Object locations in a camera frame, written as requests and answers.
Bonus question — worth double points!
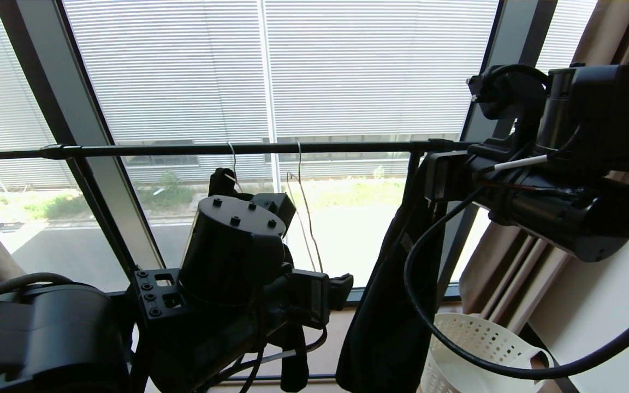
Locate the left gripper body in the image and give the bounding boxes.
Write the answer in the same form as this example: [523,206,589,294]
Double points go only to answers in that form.
[151,270,330,383]

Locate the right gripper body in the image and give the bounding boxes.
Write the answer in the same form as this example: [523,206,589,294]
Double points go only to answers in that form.
[424,152,629,263]

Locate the black shorts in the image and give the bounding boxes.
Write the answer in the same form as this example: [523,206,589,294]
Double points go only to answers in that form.
[208,168,311,393]

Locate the black T-shirt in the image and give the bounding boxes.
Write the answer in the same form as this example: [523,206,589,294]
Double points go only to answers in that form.
[336,153,449,393]

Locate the pink clothes hanger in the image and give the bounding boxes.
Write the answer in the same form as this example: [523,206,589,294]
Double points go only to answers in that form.
[286,142,325,273]
[226,143,240,189]

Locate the white laundry basket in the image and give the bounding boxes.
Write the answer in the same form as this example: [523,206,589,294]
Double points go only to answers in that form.
[421,313,555,393]

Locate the black clothes rack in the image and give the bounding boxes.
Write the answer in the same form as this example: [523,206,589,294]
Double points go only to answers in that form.
[0,139,479,383]

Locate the black cable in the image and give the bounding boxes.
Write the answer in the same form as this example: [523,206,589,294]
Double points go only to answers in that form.
[205,326,329,393]
[0,272,75,306]
[403,186,629,381]

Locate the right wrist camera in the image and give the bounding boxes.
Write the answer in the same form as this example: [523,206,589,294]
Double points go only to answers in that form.
[466,64,549,160]

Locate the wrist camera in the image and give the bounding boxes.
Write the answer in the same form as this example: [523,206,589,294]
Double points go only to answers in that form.
[466,64,549,160]
[252,192,298,236]

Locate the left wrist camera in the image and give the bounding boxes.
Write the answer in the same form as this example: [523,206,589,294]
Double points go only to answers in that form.
[252,192,298,236]

